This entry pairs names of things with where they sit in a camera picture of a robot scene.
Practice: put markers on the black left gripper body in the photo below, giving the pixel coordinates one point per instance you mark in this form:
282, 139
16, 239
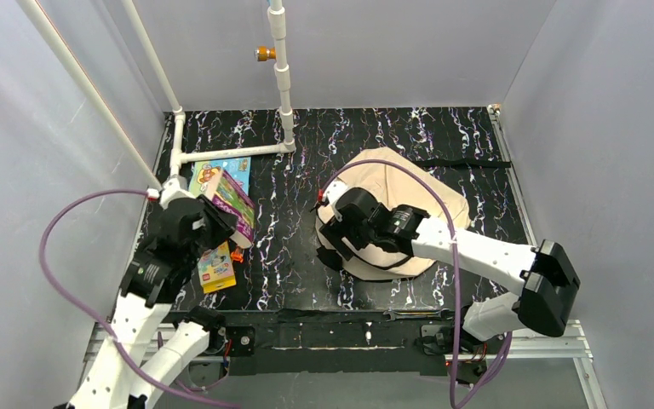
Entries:
217, 217

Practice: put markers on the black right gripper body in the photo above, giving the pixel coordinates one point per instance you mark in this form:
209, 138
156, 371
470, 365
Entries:
335, 227

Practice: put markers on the purple treehouse book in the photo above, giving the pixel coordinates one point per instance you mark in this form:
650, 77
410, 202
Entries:
224, 192

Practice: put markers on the beige student backpack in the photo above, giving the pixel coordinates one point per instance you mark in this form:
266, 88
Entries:
393, 180

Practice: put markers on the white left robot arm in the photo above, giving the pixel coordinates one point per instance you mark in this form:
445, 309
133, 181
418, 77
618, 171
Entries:
121, 376

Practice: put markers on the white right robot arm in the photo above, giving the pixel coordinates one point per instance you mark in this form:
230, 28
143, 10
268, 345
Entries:
540, 283

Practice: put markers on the yellow crayon box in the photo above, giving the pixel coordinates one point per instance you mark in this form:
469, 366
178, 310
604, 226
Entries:
215, 269

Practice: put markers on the light blue picture book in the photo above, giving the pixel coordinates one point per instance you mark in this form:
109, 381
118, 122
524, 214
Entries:
203, 171

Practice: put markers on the small orange toy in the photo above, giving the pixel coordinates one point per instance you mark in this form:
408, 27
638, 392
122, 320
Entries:
237, 255

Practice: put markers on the steel wrench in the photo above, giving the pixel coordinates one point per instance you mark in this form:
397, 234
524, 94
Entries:
394, 315

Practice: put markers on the orange knob on pipe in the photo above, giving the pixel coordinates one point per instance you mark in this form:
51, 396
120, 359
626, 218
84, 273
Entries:
263, 54

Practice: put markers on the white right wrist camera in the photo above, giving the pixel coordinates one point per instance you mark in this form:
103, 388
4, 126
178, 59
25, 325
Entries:
326, 208

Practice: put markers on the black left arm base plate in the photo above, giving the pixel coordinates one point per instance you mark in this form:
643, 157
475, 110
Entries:
234, 341

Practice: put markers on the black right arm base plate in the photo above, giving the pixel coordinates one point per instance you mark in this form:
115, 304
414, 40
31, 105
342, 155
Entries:
437, 339

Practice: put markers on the aluminium rail frame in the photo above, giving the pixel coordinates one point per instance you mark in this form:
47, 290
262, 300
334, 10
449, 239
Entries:
349, 345

